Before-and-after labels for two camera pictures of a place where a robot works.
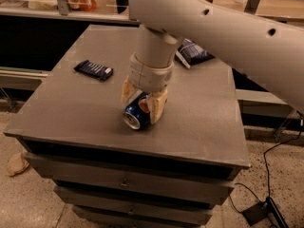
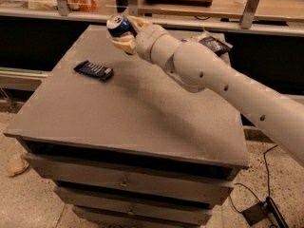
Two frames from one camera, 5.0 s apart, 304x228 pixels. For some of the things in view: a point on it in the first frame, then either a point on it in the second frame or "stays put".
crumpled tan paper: (16, 164) stays put
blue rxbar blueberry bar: (97, 70) stays put
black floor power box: (263, 209) stays put
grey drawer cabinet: (172, 174) stays put
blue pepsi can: (136, 115) -> (118, 25)
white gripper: (149, 75) -> (144, 44)
